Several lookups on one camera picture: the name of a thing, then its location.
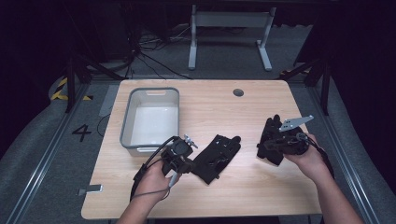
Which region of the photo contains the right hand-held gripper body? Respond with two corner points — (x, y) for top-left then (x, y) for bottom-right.
(271, 115), (315, 157)

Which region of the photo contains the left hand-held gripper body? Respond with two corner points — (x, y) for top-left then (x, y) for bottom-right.
(160, 133), (199, 175)

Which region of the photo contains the black glove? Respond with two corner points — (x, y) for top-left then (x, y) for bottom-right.
(256, 114), (307, 167)
(190, 133), (243, 186)

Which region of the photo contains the grey plastic bin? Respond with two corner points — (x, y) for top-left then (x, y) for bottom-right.
(120, 87), (181, 157)

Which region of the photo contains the person's right hand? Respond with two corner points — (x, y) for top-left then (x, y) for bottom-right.
(283, 133), (332, 185)

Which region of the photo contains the person's left hand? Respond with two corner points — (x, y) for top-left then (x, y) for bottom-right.
(135, 160), (182, 203)

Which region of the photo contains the black metal stand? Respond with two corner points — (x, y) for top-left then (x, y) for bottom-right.
(279, 56), (332, 117)
(64, 53), (126, 114)

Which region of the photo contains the grey floor tape strip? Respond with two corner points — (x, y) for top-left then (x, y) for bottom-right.
(98, 84), (120, 119)

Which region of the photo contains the grey tape piece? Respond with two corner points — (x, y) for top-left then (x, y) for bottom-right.
(77, 184), (104, 197)

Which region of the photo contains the yellow black hazard tape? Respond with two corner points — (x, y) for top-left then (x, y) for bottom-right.
(50, 77), (94, 102)

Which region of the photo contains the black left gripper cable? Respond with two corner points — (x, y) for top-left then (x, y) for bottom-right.
(130, 135), (181, 202)

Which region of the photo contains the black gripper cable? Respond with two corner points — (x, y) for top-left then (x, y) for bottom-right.
(130, 135), (181, 202)
(297, 133), (335, 180)

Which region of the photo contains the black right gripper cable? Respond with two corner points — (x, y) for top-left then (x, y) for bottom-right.
(297, 133), (335, 180)

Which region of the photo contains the thin grey left gripper cable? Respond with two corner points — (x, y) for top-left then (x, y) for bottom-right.
(130, 172), (181, 201)

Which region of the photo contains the thin black floor cable loop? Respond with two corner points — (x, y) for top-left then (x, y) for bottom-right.
(96, 113), (112, 138)

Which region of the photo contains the bundle of black floor cables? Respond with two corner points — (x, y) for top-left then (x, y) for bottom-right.
(123, 24), (193, 80)

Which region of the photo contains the grey metal desk frame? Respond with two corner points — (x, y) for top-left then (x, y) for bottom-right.
(188, 4), (277, 72)

